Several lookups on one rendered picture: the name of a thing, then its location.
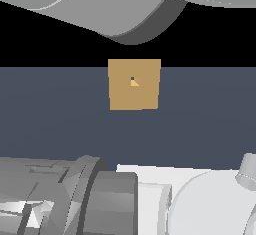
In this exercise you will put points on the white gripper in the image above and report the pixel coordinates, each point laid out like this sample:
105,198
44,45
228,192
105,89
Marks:
206,205

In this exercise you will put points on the tan box with hole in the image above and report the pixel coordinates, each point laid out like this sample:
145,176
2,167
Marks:
146,95

